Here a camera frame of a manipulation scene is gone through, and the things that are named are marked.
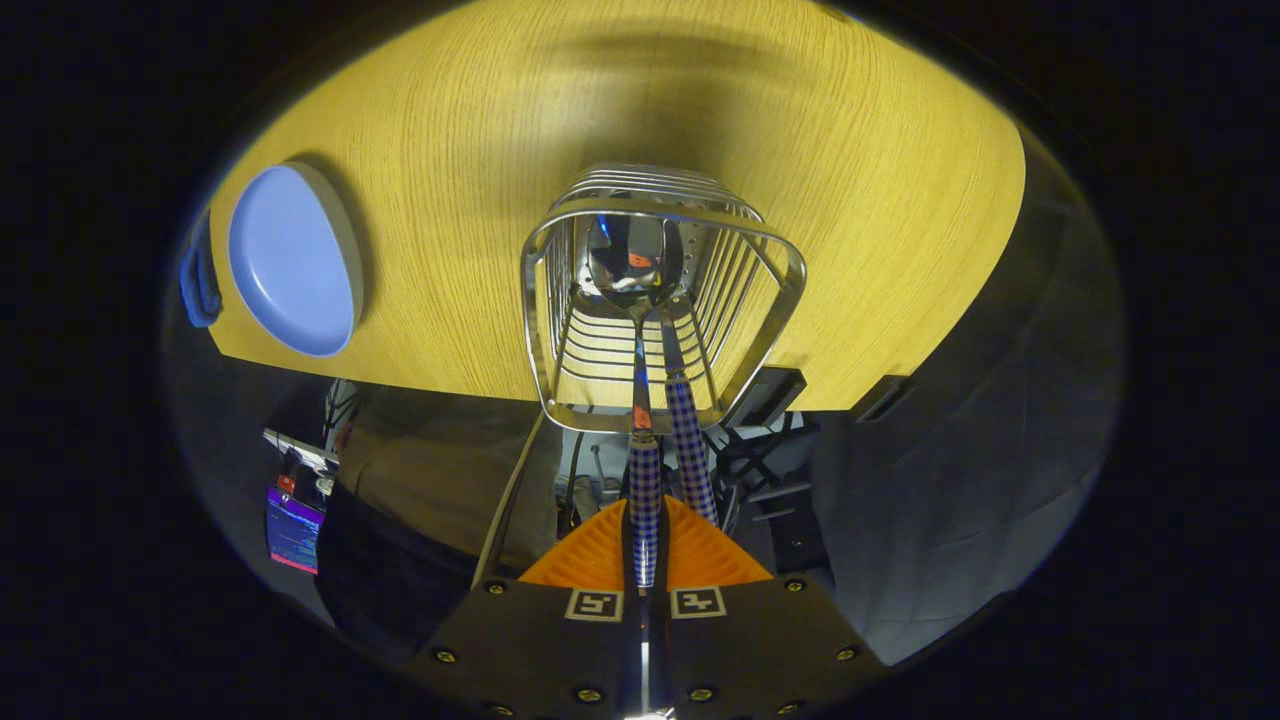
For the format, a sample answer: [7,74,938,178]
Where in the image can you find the black table bracket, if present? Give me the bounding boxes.
[855,375,913,423]
[722,368,807,429]

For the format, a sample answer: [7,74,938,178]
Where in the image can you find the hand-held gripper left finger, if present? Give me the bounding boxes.
[405,497,643,720]

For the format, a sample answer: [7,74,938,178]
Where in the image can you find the spoon with blue checked handle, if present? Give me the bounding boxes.
[588,215,687,591]

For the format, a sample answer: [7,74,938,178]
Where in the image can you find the blue folded cloth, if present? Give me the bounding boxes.
[179,215,223,329]

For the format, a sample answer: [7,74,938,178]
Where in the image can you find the blue plate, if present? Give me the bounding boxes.
[228,163,365,358]

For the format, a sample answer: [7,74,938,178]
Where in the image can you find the colourful display screen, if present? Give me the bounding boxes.
[266,485,327,576]

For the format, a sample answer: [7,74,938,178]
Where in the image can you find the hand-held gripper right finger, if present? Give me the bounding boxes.
[650,497,891,720]

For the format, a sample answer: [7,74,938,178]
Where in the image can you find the person's beige trousers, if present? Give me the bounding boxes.
[335,385,566,573]

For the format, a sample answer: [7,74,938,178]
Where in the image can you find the fork with blue checked handle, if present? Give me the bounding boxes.
[658,305,719,527]

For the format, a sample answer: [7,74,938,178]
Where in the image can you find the black metal frame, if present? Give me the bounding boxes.
[712,420,826,576]

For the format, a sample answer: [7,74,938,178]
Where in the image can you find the silver wire rack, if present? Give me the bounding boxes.
[520,163,808,434]

